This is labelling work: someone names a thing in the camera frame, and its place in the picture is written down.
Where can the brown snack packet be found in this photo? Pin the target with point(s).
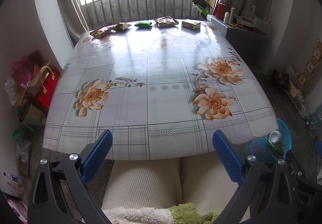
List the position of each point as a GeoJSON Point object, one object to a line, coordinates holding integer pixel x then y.
{"type": "Point", "coordinates": [102, 32]}

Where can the grey cabinet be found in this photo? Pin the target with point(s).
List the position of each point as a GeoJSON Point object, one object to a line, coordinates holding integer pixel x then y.
{"type": "Point", "coordinates": [241, 42]}

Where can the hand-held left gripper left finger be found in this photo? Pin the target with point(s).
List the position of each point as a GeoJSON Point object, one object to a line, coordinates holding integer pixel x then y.
{"type": "Point", "coordinates": [96, 156]}

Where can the green flat item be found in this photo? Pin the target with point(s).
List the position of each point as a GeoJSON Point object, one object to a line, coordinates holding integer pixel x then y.
{"type": "Point", "coordinates": [202, 10]}

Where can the blue plastic wastebasket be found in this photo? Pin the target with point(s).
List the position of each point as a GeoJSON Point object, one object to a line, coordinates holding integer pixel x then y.
{"type": "Point", "coordinates": [259, 148]}

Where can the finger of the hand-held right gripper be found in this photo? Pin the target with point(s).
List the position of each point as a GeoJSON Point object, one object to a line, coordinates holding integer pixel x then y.
{"type": "Point", "coordinates": [295, 163]}

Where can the clear plastic bag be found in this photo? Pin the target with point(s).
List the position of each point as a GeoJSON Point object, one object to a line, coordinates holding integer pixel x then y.
{"type": "Point", "coordinates": [12, 90]}

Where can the red snack packet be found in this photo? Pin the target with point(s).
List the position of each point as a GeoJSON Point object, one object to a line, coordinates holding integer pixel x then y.
{"type": "Point", "coordinates": [283, 147]}

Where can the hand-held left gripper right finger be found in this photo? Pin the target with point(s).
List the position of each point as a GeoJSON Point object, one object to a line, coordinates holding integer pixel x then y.
{"type": "Point", "coordinates": [227, 157]}

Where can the small green snack packet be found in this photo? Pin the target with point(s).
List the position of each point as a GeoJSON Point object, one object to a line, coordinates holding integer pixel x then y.
{"type": "Point", "coordinates": [143, 24]}

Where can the white appliance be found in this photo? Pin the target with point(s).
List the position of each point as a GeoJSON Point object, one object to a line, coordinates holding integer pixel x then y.
{"type": "Point", "coordinates": [10, 181]}

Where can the red gift bag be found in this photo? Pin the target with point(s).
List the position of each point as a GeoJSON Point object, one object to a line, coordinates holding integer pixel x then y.
{"type": "Point", "coordinates": [49, 93]}

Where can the pink slippers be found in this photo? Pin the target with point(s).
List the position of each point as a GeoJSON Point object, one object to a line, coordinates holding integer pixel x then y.
{"type": "Point", "coordinates": [17, 211]}

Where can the black device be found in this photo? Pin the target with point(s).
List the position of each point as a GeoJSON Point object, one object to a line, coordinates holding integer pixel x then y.
{"type": "Point", "coordinates": [200, 0]}

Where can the beige paper gift bag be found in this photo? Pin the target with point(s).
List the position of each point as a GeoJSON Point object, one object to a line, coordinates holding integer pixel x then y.
{"type": "Point", "coordinates": [40, 80]}

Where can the small cardboard box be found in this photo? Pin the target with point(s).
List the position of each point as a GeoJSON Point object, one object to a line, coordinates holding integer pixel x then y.
{"type": "Point", "coordinates": [191, 24]}

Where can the green plastic bag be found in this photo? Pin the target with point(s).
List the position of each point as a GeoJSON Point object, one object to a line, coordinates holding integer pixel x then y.
{"type": "Point", "coordinates": [21, 134]}

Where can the green labelled packet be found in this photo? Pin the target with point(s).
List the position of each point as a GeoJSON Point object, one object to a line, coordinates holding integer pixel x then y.
{"type": "Point", "coordinates": [274, 145]}

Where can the person's left leg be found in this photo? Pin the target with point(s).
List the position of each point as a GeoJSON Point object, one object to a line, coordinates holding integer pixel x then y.
{"type": "Point", "coordinates": [143, 181]}

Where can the crumpled beige snack packet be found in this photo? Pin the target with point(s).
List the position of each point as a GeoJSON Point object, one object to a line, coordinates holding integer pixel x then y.
{"type": "Point", "coordinates": [166, 21]}

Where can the pale green plastic basket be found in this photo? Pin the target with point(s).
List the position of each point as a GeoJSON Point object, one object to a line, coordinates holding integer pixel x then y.
{"type": "Point", "coordinates": [261, 25]}

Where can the white bottle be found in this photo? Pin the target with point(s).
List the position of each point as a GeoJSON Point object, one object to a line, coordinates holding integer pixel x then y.
{"type": "Point", "coordinates": [226, 18]}

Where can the green fluffy blanket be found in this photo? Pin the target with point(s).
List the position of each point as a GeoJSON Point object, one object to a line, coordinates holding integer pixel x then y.
{"type": "Point", "coordinates": [191, 214]}

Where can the white fluffy blanket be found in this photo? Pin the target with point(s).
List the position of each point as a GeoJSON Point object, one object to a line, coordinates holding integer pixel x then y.
{"type": "Point", "coordinates": [138, 215]}

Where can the tan snack packet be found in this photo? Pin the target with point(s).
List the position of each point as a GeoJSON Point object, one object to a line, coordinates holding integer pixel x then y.
{"type": "Point", "coordinates": [122, 26]}

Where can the pile of packets and bags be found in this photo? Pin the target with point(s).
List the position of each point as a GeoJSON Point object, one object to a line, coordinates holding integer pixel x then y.
{"type": "Point", "coordinates": [289, 88]}

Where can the red thermos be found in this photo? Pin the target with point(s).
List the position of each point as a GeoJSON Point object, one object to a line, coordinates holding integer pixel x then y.
{"type": "Point", "coordinates": [220, 10]}

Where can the pink bag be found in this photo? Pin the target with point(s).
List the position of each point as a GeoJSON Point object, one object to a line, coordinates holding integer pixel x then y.
{"type": "Point", "coordinates": [22, 69]}

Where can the patterned board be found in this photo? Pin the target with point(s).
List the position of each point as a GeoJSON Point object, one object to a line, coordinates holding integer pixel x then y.
{"type": "Point", "coordinates": [310, 62]}

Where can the white plastic bag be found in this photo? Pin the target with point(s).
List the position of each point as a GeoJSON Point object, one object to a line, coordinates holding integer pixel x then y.
{"type": "Point", "coordinates": [250, 11]}

